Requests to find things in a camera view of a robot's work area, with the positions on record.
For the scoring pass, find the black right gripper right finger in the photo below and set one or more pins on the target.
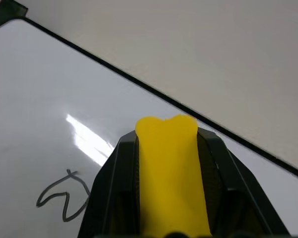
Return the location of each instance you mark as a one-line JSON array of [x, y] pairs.
[[236, 188]]

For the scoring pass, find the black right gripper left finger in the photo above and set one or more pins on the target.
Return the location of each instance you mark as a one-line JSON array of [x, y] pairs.
[[111, 188]]

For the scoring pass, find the dark object at board corner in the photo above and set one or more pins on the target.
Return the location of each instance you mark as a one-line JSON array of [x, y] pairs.
[[5, 12]]

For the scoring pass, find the black-framed whiteboard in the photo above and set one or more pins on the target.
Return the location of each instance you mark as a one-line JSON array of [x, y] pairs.
[[39, 99]]

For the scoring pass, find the yellow eraser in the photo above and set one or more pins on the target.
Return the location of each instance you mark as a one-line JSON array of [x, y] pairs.
[[171, 178]]

